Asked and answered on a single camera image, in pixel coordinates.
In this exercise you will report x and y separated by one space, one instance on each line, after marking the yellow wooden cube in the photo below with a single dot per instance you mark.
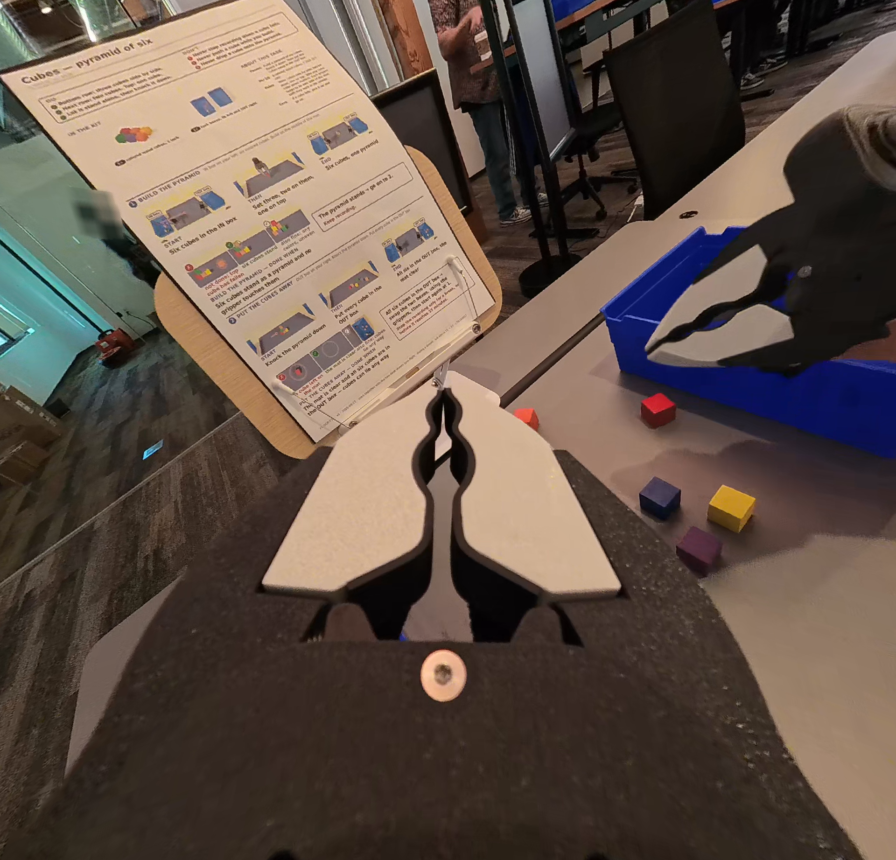
731 508

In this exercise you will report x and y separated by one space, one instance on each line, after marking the rolling whiteboard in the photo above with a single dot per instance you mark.
542 83

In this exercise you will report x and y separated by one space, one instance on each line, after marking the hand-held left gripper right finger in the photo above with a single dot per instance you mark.
532 510

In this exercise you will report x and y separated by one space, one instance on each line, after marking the red floor machine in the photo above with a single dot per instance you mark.
113 345

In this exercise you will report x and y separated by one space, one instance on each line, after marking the instruction sheet on stand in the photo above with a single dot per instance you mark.
462 230

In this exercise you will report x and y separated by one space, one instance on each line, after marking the black office chair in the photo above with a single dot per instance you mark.
672 111

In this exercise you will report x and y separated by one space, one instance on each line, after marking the blue wooden cube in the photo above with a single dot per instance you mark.
659 497

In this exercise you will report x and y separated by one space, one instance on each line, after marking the purple wooden cube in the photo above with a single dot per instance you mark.
698 550

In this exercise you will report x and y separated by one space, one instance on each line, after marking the orange wooden cube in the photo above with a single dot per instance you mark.
526 417

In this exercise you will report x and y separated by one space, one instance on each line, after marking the black framed screen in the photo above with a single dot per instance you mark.
420 139

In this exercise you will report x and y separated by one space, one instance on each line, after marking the printed instruction sheet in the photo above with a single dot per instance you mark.
245 174

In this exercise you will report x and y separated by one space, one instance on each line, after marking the red wooden cube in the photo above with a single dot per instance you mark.
658 410

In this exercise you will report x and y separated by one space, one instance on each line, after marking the wooden post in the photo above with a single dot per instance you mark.
399 20

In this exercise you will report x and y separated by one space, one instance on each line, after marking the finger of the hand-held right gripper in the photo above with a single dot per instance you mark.
728 286
735 338

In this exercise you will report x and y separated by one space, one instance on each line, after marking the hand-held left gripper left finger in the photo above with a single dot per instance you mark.
350 510

